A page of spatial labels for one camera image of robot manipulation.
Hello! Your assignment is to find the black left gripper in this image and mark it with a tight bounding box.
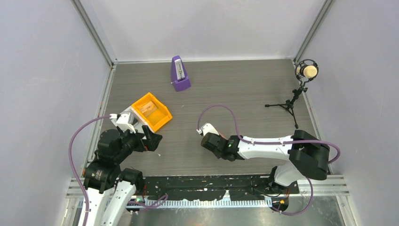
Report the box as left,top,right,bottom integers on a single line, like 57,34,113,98
114,124,162,162

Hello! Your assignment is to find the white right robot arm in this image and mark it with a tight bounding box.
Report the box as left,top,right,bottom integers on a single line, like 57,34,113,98
200,130,329,193

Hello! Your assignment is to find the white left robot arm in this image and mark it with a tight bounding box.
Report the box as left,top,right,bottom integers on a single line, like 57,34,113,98
78,126,163,226

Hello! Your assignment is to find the card in yellow bin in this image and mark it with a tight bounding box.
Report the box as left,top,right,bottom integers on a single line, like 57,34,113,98
139,101,158,117

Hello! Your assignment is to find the white plastic bin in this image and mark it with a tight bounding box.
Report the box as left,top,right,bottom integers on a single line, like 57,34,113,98
120,106,139,125

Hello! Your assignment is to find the yellow plastic bin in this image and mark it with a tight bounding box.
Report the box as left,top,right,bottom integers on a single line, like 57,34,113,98
131,92,173,132

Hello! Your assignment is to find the purple metronome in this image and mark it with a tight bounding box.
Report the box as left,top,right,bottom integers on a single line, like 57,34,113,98
170,56,191,92

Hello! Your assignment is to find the black microphone tripod stand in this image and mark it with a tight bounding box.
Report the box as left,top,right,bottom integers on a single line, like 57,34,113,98
264,81,308,129

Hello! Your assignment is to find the beige foam microphone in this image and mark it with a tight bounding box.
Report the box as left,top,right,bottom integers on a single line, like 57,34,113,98
295,59,319,81

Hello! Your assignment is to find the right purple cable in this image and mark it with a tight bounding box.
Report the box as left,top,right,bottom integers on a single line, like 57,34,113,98
197,104,341,217

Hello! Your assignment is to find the purple cable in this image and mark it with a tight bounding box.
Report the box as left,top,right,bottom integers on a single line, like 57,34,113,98
197,104,341,217
68,114,169,213

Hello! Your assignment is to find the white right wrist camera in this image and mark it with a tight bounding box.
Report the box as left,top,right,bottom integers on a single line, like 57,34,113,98
196,123,220,137

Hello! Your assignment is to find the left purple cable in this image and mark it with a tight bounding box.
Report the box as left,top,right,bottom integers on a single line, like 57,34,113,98
68,114,169,213

